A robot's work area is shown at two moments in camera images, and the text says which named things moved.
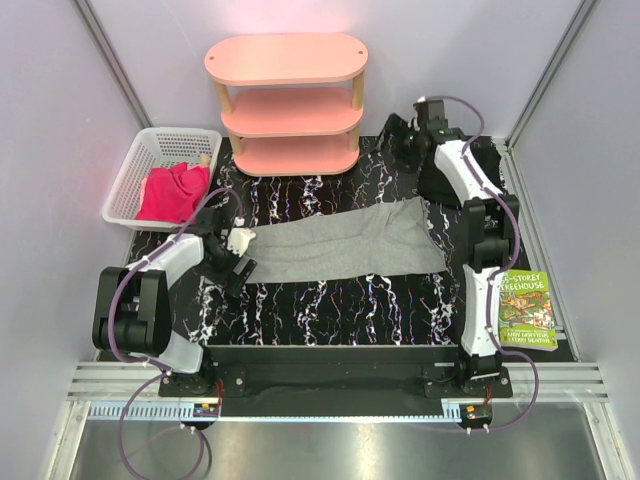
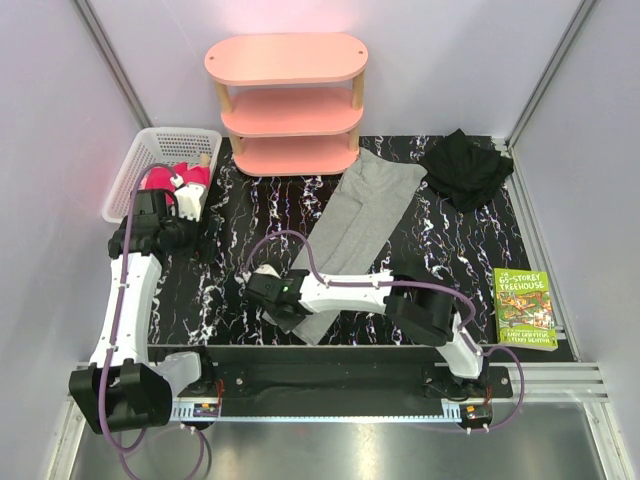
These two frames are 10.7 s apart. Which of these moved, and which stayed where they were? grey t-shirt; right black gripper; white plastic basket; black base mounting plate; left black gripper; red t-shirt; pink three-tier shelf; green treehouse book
Moved: grey t-shirt; right black gripper; left black gripper
Stayed: green treehouse book; pink three-tier shelf; white plastic basket; red t-shirt; black base mounting plate
